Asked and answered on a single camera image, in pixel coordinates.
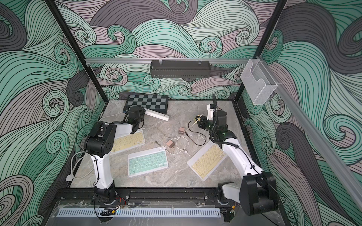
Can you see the green wireless keyboard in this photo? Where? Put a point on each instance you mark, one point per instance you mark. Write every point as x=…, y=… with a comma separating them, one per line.
x=147, y=161

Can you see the black wall tray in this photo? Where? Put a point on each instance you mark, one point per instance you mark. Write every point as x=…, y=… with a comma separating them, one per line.
x=180, y=69

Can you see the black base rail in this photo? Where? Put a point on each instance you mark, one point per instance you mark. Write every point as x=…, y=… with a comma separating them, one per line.
x=206, y=195

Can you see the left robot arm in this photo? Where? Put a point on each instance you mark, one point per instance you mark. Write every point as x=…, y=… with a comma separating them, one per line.
x=100, y=142

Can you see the clear plastic wall bin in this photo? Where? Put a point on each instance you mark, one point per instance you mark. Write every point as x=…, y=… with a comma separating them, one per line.
x=258, y=81

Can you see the white slotted cable duct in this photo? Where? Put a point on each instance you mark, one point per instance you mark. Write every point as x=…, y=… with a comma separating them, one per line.
x=141, y=213

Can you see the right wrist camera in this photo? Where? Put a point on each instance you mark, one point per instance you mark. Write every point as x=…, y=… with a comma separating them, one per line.
x=210, y=111

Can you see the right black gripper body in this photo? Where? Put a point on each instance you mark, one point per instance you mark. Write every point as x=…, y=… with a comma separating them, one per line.
x=210, y=125

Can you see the white power strip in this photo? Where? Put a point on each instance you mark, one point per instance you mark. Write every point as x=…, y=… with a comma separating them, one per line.
x=156, y=114

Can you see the yellow keyboard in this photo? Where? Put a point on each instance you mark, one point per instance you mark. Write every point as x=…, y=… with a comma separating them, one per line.
x=128, y=142
x=206, y=160

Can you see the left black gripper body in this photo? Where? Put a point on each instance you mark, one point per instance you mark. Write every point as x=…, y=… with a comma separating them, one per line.
x=141, y=114

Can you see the black chessboard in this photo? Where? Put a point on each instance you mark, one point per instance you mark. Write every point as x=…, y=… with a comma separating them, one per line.
x=157, y=103

